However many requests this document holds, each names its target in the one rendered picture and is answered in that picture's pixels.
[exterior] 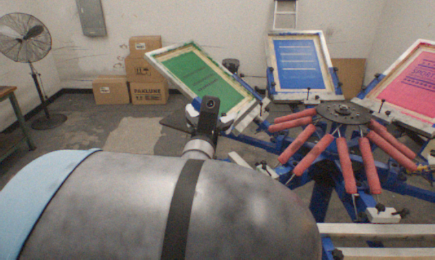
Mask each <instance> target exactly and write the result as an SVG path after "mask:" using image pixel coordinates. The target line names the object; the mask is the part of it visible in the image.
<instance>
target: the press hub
mask: <svg viewBox="0 0 435 260"><path fill-rule="evenodd" d="M317 112H318V114H319V115H321V117H323V118H325V119H328V120H330V122H332V125H331V127H330V131H328V134H332V133H333V132H334V131H335V130H336V128H337V125H336V123H338V126H339V125H340V124H342V125H341V126H340V127H339V131H340V136H341V137H344V138H345V140H346V134H345V132H346V127H347V126H348V125H363V124H367V123H368V122H370V120H371V115H370V114H369V113H368V111H366V110H365V109H363V108H360V107H358V106H356V105H352V104H349V103H346V102H322V103H320V104H319V105H318V106H317ZM332 136H333V139H334V140H333V141H332V142H331V143H330V144H329V145H328V146H327V147H326V148H325V150H324V151H323V152H321V155H324V157H326V159H325V160H322V161H320V162H318V163H316V164H315V166H316V167H318V168H320V169H323V170H324V171H323V172H321V173H320V174H318V175H315V176H313V177H312V180H315V185H314V188H313V190H312V194H311V200H310V203H309V210H310V212H311V213H312V214H313V216H314V218H315V220H316V223H317V224H325V222H324V219H325V216H326V212H327V208H328V207H329V202H330V200H331V194H332V192H333V187H336V184H335V182H334V180H333V178H332V176H331V175H330V173H331V172H333V173H339V174H340V170H339V169H338V168H337V166H336V165H335V163H334V160H340V158H339V154H338V151H337V145H336V141H335V140H336V139H337V138H338V137H339V135H338V131H336V132H335V133H334V134H333V135H332ZM319 141H320V140H319V137H317V136H313V137H310V138H307V140H306V142H311V143H313V144H318V142H319ZM346 144H347V146H348V143H347V140H346ZM310 151H311V149H310V148H309V147H304V146H301V152H302V154H303V156H306V155H307V154H308V153H309V152H310ZM348 153H349V154H350V153H351V154H353V155H356V156H359V157H362V154H361V152H360V150H359V149H358V148H356V146H354V147H353V148H351V149H350V148H349V146H348ZM350 162H351V168H352V173H357V172H358V171H360V170H362V169H363V168H364V164H360V162H356V161H352V160H350Z"/></svg>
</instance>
